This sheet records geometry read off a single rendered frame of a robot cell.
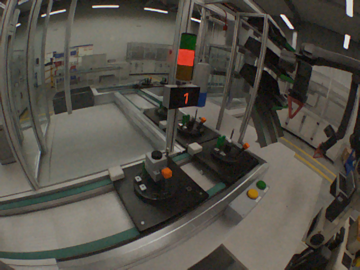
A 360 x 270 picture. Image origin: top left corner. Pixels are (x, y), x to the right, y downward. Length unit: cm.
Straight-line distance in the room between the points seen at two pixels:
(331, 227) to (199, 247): 74
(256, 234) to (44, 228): 72
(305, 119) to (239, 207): 426
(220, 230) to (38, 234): 61
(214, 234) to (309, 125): 433
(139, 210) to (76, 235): 22
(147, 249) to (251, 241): 36
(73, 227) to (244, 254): 54
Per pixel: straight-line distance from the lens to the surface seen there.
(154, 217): 42
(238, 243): 56
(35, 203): 60
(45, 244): 54
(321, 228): 100
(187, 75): 49
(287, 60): 54
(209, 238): 53
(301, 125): 467
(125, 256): 39
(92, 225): 49
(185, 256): 50
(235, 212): 50
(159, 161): 40
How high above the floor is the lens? 134
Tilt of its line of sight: 29 degrees down
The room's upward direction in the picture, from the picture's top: 8 degrees clockwise
